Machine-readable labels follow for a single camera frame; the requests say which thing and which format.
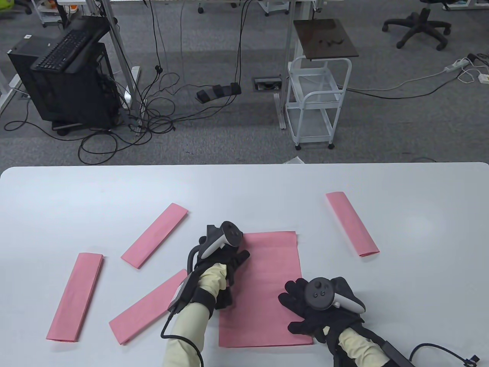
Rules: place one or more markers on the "grey white VR controller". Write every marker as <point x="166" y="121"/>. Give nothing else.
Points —
<point x="225" y="233"/>
<point x="321" y="293"/>

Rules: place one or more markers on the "white power strip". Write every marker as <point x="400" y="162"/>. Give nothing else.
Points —
<point x="456" y="65"/>

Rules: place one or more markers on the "black computer tower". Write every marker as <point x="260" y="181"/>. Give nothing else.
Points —
<point x="68" y="99"/>

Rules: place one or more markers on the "person's right hand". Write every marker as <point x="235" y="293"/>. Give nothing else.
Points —
<point x="305" y="321"/>

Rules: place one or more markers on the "black flat panel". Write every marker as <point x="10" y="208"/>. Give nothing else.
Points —
<point x="95" y="28"/>

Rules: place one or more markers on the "pink paper sheet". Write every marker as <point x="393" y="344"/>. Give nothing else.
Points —
<point x="137" y="317"/>
<point x="154" y="236"/>
<point x="74" y="296"/>
<point x="263" y="290"/>
<point x="351" y="223"/>

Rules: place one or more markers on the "white rolling cart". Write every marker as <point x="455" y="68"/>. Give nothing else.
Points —
<point x="309" y="124"/>

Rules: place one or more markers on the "black keyboard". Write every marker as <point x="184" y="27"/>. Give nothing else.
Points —
<point x="61" y="49"/>

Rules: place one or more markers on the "dark brown board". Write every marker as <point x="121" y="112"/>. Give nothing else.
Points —
<point x="324" y="38"/>

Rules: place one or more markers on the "black foot pedal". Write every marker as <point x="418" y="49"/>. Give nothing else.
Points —
<point x="217" y="91"/>

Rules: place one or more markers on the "forearm sensor box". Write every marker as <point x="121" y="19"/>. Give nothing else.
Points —
<point x="393" y="353"/>
<point x="179" y="298"/>

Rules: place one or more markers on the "white storage trolley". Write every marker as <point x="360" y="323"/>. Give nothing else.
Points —
<point x="47" y="15"/>

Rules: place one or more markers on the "white wall adapter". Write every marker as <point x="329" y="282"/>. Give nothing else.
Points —
<point x="483" y="78"/>

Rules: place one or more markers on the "metal floor socket box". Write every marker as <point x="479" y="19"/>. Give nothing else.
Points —
<point x="267" y="85"/>

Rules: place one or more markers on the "black office chair base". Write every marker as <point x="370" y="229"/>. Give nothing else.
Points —
<point x="420" y="23"/>

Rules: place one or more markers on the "person's left hand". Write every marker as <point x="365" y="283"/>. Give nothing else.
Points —
<point x="238" y="262"/>

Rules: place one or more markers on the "white desk foot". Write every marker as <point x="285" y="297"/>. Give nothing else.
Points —
<point x="9" y="91"/>

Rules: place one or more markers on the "white desk leg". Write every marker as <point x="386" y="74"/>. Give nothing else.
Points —
<point x="118" y="49"/>

